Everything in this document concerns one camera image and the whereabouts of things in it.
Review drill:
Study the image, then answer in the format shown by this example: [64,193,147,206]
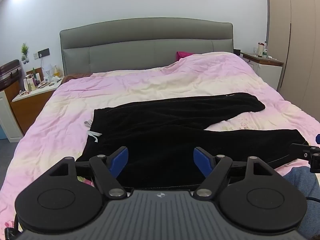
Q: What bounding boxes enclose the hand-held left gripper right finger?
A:
[194,147,275,198]

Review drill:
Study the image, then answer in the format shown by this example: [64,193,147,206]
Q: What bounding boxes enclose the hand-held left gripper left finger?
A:
[48,146,129,198]

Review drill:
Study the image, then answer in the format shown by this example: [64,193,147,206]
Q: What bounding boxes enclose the black pants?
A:
[75,92,309,190]

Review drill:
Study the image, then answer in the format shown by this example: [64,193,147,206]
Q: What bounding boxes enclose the person's leg in blue jeans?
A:
[284,166,320,240]

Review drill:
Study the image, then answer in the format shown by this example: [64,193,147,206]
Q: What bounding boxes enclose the pink and cream blanket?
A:
[0,52,320,240]

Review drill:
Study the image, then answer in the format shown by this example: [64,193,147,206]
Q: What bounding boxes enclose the brown bed sheet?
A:
[62,72,93,83]

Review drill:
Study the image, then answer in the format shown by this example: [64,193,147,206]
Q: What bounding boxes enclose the beige wardrobe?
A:
[268,0,320,124]

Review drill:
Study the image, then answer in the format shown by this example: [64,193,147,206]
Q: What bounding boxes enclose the yellow bottle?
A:
[51,64,62,78]

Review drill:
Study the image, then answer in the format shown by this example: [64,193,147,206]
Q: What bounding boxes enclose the magenta pillow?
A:
[176,51,195,62]

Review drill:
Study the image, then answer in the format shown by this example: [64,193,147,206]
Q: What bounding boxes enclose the group of cosmetic bottles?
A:
[23,67,43,92]

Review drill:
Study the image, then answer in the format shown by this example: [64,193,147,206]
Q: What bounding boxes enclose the white cabinet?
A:
[0,90,24,143]

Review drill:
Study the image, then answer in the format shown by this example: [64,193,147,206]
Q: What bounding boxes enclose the grey padded headboard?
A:
[59,17,234,77]

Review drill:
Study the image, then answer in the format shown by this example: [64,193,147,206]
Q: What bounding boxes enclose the dark brown suitcase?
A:
[0,59,22,91]

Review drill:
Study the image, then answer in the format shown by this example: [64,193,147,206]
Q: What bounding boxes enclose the small potted plant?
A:
[21,43,30,64]

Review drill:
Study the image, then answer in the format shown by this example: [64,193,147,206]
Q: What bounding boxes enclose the dark wall outlet panel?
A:
[33,48,50,59]

